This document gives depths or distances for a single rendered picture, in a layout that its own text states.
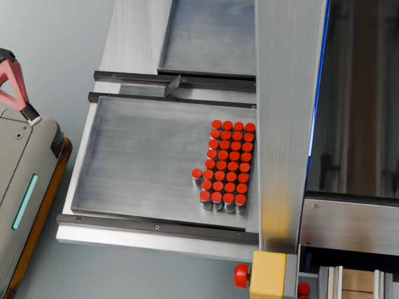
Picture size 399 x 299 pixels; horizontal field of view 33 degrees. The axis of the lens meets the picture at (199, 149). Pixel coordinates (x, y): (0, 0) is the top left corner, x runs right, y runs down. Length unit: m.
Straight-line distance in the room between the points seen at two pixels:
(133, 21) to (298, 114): 0.88
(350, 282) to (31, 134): 1.29
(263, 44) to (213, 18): 0.90
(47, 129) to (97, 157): 0.83
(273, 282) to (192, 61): 0.59
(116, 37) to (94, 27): 1.20
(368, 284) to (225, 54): 0.59
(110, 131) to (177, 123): 0.14
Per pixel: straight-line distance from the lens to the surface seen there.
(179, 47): 1.51
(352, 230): 1.05
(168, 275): 2.20
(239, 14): 1.56
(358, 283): 1.21
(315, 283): 1.25
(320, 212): 1.00
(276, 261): 1.10
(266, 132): 0.80
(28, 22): 2.86
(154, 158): 1.37
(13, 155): 2.18
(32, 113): 1.11
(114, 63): 1.51
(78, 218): 1.32
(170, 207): 1.31
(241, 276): 1.11
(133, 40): 1.54
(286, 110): 0.75
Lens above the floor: 2.07
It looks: 61 degrees down
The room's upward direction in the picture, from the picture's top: 10 degrees counter-clockwise
